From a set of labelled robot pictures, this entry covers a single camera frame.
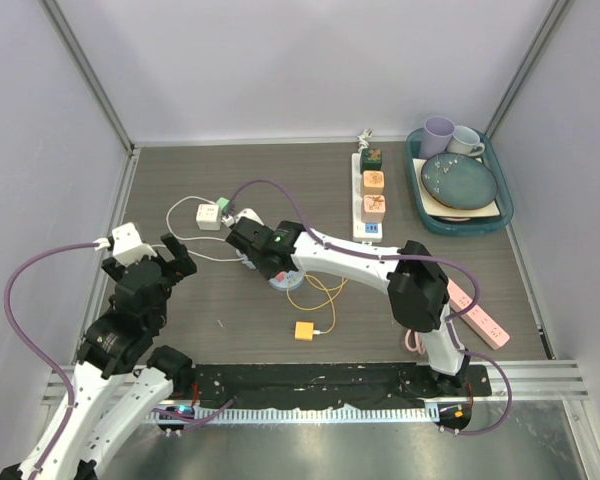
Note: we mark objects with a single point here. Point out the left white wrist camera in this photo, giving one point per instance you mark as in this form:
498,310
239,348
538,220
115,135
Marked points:
126,245

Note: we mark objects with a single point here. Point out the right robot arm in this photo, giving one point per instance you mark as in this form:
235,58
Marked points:
416,286

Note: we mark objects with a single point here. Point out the pink cube socket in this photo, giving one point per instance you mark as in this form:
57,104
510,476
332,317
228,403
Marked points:
373,208

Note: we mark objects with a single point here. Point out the teal plastic tray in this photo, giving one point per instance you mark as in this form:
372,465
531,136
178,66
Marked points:
476,226

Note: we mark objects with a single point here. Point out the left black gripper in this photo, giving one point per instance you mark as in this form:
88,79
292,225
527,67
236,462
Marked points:
182,264

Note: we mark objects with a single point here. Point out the yellow charger block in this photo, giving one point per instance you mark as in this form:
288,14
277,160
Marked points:
304,331

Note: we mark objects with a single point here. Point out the cream square plate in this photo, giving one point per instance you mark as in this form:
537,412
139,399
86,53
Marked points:
435,209

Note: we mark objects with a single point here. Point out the dark blue plate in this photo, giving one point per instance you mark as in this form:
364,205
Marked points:
458,181

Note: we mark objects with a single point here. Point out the grey blue mug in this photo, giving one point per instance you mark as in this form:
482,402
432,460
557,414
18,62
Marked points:
466,141

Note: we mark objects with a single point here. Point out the pink power strip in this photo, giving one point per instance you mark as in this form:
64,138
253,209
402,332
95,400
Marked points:
477,319

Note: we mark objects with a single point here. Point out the purple cup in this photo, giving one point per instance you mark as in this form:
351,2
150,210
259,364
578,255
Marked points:
437,133

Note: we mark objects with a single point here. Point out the dark green cube socket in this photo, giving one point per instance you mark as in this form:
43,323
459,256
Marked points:
371,159

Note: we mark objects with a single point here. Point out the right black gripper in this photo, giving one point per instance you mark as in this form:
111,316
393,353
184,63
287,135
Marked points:
266,274

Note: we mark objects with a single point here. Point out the green plug adapter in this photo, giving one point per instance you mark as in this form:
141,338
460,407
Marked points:
224,204

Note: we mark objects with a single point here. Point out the black mounting base plate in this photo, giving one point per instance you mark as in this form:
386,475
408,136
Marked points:
322,385

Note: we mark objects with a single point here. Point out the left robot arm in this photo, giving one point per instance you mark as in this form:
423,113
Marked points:
119,377

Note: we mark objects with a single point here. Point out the orange cube socket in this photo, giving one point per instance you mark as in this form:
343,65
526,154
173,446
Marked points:
372,182

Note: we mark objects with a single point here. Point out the white cube socket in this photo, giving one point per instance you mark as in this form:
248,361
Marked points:
208,217

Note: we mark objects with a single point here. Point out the round light blue socket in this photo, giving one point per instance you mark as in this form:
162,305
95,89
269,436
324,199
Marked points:
293,279

